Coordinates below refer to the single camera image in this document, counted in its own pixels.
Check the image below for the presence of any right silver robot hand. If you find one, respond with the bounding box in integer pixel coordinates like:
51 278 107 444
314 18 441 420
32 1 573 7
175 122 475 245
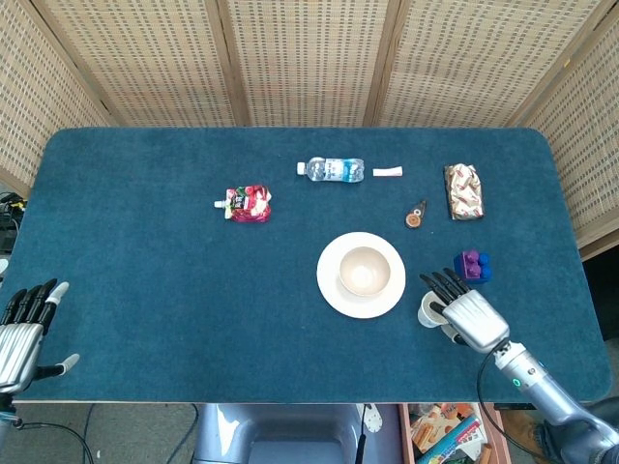
419 268 511 355

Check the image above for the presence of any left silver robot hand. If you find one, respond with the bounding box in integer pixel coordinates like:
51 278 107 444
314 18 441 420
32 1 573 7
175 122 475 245
0 278 81 396

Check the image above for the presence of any white paper cup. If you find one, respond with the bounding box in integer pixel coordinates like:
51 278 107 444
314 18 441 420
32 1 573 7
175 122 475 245
417 290 449 330

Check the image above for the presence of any cream bowl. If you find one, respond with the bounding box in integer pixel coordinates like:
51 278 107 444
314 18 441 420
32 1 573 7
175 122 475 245
338 246 392 297

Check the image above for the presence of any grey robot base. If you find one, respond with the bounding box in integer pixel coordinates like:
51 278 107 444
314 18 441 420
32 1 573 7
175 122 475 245
192 403 405 464

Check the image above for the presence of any white round plate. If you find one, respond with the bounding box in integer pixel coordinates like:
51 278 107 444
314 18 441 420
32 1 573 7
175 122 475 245
315 231 407 319

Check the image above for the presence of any purple and blue toy block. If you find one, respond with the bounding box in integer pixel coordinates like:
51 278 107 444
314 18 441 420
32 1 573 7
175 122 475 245
453 248 494 285

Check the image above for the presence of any gold foil snack package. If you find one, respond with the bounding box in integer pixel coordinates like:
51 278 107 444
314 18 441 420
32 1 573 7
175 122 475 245
443 162 486 221

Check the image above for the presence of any pink box of books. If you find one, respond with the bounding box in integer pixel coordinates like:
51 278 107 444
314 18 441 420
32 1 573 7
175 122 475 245
398 403 509 464

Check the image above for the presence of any blue felt table cover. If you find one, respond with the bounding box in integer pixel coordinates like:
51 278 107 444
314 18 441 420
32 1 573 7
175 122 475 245
0 126 613 405

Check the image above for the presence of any clear plastic water bottle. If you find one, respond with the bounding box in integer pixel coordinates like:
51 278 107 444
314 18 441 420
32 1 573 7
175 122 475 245
296 156 366 185

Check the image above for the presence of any red spouted drink pouch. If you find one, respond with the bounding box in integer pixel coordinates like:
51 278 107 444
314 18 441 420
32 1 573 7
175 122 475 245
214 184 275 224

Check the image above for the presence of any woven bamboo folding screen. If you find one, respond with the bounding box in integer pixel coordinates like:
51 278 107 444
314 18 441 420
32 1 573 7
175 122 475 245
0 0 619 257

